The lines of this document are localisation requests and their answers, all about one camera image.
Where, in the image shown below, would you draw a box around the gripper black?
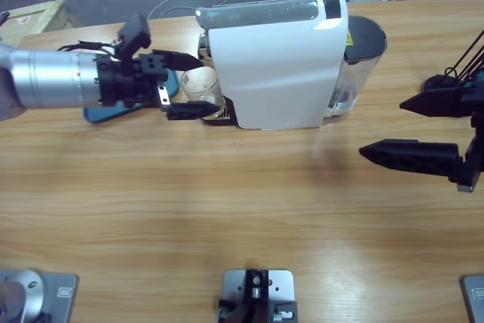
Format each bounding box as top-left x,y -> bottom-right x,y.
94,49 -> 222,122
358,80 -> 484,194

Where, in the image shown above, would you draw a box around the clear glass cup red logo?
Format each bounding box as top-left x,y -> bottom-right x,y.
179,66 -> 222,116

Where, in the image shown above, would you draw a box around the white capsule coffee machine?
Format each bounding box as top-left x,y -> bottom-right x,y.
195,0 -> 349,132

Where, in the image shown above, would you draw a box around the black capsule holder thin rods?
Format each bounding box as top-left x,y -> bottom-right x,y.
421,29 -> 484,94

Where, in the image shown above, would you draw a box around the black drip tray metal grate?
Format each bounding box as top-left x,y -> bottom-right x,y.
200,98 -> 238,129

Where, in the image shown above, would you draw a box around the blue rectangular plastic tray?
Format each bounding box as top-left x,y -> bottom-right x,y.
82,69 -> 181,124

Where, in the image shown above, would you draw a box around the clear water tank black lid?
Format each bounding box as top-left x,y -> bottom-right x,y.
342,15 -> 389,124

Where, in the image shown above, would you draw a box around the light wooden crate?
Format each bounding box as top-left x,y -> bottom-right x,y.
0,0 -> 82,48

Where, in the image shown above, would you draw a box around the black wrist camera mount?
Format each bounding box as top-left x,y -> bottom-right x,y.
113,12 -> 152,61

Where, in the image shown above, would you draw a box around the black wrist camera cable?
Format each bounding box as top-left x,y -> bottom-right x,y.
56,39 -> 124,57

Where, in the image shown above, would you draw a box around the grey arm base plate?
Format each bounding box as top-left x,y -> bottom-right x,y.
0,269 -> 80,323
459,274 -> 484,323

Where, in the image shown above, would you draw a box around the grey mount plate dark post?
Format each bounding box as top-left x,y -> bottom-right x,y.
218,269 -> 299,323

